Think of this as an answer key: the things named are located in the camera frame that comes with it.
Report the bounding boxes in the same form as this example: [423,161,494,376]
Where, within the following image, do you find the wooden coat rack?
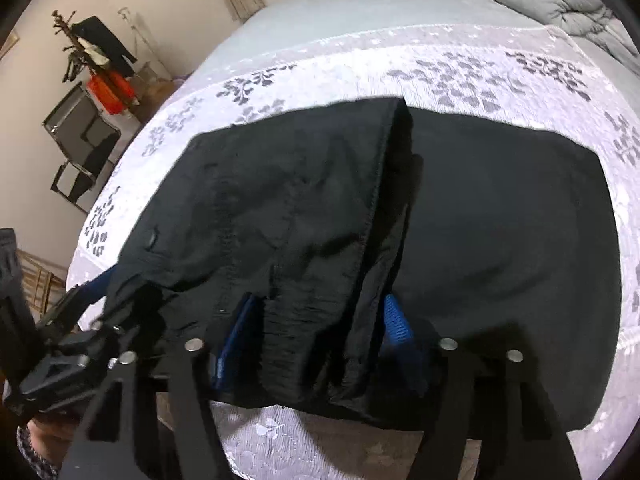
[52,8,142,122]

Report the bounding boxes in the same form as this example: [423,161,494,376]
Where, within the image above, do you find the wooden slatted frame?
[15,247,69,322]

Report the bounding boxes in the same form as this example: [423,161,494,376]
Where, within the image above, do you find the black hanging garment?
[70,16,137,66]

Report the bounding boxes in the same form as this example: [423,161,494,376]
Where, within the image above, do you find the red bag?
[86,71,137,117]

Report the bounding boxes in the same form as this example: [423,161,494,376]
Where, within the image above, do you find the person's left forearm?
[16,412,81,480]

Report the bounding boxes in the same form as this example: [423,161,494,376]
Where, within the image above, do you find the floral lilac bedspread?
[65,22,640,480]

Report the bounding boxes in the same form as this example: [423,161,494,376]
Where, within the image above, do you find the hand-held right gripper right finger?
[382,294,583,480]

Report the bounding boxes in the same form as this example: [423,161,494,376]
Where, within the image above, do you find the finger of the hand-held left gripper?
[44,266,120,334]
[9,326,140,419]

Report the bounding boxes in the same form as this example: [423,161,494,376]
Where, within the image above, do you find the black pants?
[102,95,623,432]

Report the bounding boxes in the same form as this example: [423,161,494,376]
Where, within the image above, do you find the folded grey duvet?
[447,0,633,68]

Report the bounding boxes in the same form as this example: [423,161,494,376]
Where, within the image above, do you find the white wire stand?
[117,6,172,79]

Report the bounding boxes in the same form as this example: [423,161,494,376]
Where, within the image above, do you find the bed with grey sheet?
[65,0,640,480]

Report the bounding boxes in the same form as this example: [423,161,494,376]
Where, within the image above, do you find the black metal chair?
[42,82,124,217]

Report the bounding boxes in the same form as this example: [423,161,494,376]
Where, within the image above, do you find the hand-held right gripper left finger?
[60,292,258,480]

